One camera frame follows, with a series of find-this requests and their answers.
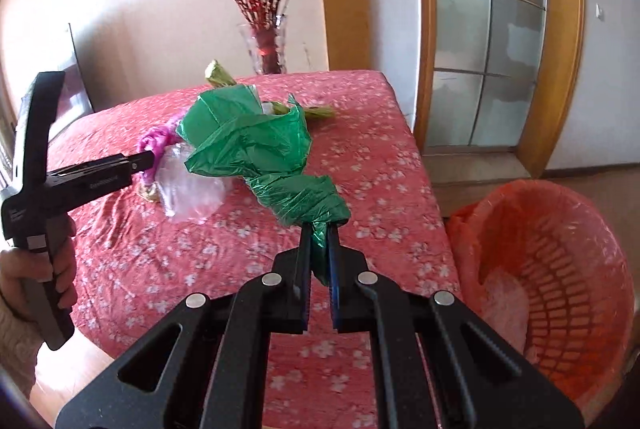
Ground white door light switch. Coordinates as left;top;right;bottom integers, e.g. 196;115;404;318
596;4;604;22

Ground red bin liner bag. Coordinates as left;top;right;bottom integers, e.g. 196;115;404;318
446;180;637;410

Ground glass vase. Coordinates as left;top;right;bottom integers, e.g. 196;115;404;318
239;15;286;74

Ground person left hand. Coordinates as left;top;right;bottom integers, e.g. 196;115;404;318
1;217;78;322

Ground clear plastic bag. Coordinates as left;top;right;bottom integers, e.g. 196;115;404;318
155;143;232;224

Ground green plastic bag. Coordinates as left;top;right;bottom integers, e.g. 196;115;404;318
177;84;350;285

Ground pink floral tablecloth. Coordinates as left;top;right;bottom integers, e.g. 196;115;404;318
72;70;459;428

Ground frosted glass sliding door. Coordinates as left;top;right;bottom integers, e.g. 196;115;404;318
425;0;547;148

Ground purple plastic bag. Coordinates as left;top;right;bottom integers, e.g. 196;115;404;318
138;115;183;187

